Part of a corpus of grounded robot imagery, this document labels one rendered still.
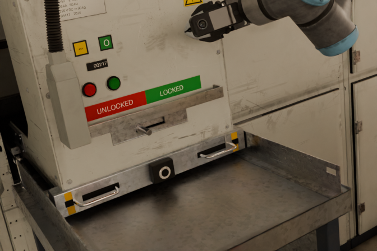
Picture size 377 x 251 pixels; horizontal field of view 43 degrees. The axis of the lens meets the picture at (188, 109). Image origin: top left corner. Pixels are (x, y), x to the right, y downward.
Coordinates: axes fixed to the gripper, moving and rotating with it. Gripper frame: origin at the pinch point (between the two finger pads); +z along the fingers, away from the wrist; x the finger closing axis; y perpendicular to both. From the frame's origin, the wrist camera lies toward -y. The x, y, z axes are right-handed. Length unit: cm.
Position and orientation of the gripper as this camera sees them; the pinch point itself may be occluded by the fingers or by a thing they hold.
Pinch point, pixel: (186, 31)
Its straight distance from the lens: 119.4
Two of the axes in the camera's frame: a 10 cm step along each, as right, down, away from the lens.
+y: 6.8, -3.1, 6.6
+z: -6.6, 1.4, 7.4
